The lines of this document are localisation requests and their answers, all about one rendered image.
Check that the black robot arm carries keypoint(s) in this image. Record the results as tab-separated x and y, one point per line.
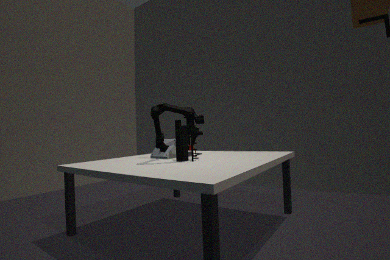
188	113

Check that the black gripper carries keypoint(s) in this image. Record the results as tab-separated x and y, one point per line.
194	133

